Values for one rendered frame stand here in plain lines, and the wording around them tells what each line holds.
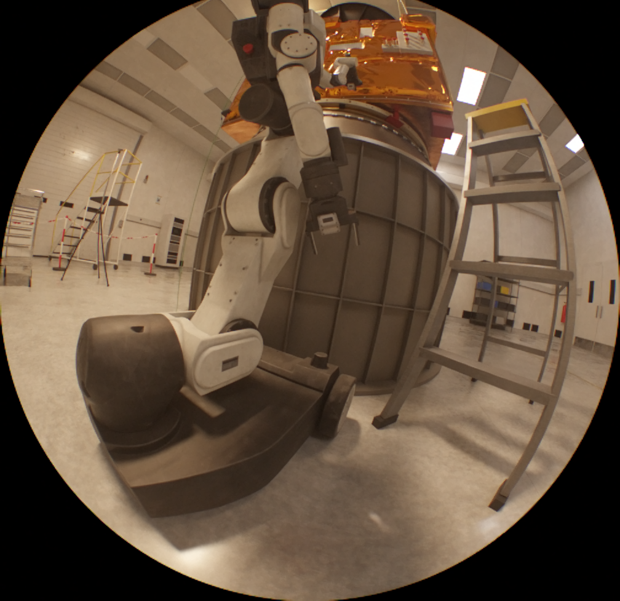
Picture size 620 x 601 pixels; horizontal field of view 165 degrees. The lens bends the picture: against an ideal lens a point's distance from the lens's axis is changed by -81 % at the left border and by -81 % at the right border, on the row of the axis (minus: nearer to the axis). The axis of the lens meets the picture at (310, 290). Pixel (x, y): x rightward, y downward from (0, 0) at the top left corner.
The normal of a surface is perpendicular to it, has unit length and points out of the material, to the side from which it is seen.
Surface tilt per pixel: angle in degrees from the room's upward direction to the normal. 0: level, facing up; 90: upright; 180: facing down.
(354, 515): 0
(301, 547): 0
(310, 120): 115
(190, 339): 58
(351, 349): 90
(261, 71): 139
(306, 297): 90
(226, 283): 69
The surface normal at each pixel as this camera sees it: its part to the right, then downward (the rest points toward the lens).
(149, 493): 0.71, 0.16
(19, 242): 0.97, 0.18
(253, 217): -0.40, 0.66
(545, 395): -0.88, -0.12
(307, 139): 0.00, 0.47
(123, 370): 0.83, -0.16
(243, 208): -0.43, 0.38
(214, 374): 0.90, 0.18
